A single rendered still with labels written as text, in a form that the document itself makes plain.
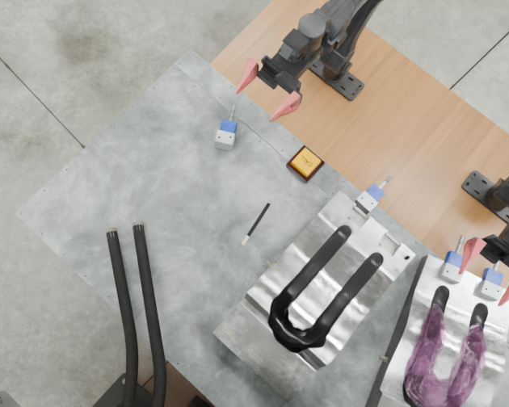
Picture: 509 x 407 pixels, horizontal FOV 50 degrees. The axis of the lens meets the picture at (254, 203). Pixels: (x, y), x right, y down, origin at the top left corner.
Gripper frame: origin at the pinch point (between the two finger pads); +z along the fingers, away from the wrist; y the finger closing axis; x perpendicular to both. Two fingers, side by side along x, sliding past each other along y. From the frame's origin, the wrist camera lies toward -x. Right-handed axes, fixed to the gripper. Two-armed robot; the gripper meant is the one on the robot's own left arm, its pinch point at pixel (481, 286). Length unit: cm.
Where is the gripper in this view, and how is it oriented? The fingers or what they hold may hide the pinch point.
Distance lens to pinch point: 120.6
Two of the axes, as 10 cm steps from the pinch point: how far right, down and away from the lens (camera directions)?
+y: 7.6, 6.4, -1.4
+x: -0.3, 2.5, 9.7
